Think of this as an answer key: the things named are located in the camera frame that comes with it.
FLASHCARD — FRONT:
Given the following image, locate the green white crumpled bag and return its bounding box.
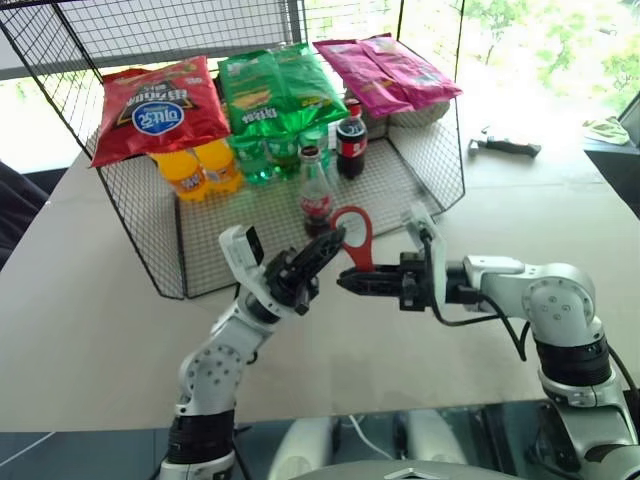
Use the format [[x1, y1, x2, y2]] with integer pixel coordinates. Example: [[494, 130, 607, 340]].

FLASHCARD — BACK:
[[580, 115, 633, 147]]

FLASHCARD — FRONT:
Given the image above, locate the dark side cabinet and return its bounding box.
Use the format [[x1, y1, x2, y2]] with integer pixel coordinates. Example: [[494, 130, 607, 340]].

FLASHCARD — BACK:
[[582, 93, 640, 222]]

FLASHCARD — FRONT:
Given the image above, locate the green chips bag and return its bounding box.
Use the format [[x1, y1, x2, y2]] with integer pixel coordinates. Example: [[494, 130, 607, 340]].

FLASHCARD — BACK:
[[272, 41, 351, 139], [216, 48, 284, 137]]

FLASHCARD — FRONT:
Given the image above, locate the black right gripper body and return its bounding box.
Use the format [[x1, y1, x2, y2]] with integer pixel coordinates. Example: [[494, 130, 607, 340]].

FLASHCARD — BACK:
[[398, 252, 434, 314]]

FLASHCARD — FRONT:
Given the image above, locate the glass cola bottle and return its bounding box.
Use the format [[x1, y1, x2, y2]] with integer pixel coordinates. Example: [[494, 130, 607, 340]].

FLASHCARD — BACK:
[[298, 144, 336, 239]]

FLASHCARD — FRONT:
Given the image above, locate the grey robot torso plate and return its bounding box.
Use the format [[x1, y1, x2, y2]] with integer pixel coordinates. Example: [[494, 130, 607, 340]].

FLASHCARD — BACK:
[[294, 460, 531, 480]]

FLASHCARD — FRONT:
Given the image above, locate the orange soda plastic bottle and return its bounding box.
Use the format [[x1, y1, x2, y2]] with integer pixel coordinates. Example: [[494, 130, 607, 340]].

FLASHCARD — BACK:
[[151, 148, 210, 204], [193, 139, 246, 197]]

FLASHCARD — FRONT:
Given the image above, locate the white cable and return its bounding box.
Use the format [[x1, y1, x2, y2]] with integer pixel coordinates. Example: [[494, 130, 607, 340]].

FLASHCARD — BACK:
[[347, 413, 397, 462]]

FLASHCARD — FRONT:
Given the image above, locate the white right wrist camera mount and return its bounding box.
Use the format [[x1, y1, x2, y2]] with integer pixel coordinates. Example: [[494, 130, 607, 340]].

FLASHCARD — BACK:
[[401, 201, 450, 307]]

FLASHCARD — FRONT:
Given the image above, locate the pink chips bag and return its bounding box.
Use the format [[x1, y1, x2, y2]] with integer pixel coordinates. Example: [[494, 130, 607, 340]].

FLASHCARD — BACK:
[[359, 33, 465, 114], [311, 38, 417, 119]]

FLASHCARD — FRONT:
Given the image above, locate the plastic cola bottle red cap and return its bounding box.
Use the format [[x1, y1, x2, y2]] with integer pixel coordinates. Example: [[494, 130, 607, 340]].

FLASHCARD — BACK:
[[335, 99, 369, 181]]

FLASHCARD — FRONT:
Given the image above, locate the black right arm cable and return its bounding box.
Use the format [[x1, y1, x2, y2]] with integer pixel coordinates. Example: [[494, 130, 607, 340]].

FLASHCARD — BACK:
[[419, 232, 640, 392]]

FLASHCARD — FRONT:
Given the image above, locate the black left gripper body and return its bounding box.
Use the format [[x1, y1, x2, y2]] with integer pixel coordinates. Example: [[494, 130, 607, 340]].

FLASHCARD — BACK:
[[263, 247, 322, 317]]

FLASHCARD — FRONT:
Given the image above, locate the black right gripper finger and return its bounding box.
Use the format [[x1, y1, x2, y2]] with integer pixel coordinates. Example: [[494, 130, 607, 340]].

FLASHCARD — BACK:
[[336, 279, 401, 300], [338, 263, 401, 282]]

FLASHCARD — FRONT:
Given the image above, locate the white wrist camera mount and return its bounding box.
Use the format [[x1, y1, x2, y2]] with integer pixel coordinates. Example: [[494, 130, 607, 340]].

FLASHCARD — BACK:
[[401, 201, 450, 307], [218, 224, 270, 304]]

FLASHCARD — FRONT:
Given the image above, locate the green soda plastic bottle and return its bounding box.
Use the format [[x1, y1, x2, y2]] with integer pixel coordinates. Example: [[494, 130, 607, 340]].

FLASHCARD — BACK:
[[298, 123, 335, 169], [228, 134, 275, 187], [264, 130, 302, 182]]

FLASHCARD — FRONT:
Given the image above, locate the black handled metal tool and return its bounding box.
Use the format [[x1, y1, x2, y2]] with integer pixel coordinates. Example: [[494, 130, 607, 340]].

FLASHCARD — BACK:
[[468, 135, 543, 161]]

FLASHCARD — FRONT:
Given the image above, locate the red chips bag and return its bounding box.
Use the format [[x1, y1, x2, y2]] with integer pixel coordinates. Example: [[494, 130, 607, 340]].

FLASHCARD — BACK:
[[89, 54, 232, 169]]

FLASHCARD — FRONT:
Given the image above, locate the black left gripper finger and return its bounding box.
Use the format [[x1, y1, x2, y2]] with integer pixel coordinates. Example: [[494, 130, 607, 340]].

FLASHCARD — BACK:
[[298, 234, 347, 283], [287, 227, 348, 267]]

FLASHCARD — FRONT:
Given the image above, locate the black wire mesh rack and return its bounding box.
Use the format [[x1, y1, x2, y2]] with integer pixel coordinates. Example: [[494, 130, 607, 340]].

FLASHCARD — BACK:
[[0, 0, 467, 301]]

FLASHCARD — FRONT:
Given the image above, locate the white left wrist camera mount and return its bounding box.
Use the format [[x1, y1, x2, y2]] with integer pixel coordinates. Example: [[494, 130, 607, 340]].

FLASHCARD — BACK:
[[218, 224, 270, 304]]

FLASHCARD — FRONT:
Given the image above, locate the silver rounded robot shape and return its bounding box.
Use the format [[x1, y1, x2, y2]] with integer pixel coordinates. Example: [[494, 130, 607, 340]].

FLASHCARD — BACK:
[[273, 415, 335, 480], [402, 408, 469, 467]]

